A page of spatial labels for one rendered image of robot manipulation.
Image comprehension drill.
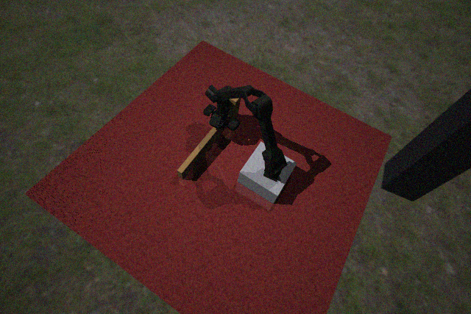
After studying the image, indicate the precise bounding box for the wooden post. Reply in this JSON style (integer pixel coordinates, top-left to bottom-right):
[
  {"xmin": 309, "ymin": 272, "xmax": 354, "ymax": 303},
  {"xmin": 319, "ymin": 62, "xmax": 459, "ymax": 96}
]
[{"xmin": 229, "ymin": 98, "xmax": 241, "ymax": 119}]

